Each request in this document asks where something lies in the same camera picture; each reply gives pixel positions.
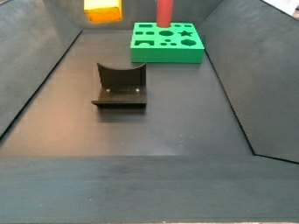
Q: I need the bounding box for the green shape sorting board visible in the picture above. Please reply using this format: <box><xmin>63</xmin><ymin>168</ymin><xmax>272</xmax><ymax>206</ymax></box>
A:
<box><xmin>129</xmin><ymin>23</ymin><xmax>204</xmax><ymax>63</ymax></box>

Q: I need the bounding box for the black curved fixture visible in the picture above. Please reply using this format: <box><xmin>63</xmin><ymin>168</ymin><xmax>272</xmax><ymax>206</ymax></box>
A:
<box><xmin>91</xmin><ymin>63</ymin><xmax>147</xmax><ymax>107</ymax></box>

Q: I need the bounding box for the yellow rectangular block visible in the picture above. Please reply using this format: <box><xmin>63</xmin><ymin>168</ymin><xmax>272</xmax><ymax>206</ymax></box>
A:
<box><xmin>83</xmin><ymin>0</ymin><xmax>123</xmax><ymax>23</ymax></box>

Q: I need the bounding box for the red cylinder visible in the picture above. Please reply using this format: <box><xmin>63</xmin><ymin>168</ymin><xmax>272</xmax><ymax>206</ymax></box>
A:
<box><xmin>156</xmin><ymin>0</ymin><xmax>173</xmax><ymax>28</ymax></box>

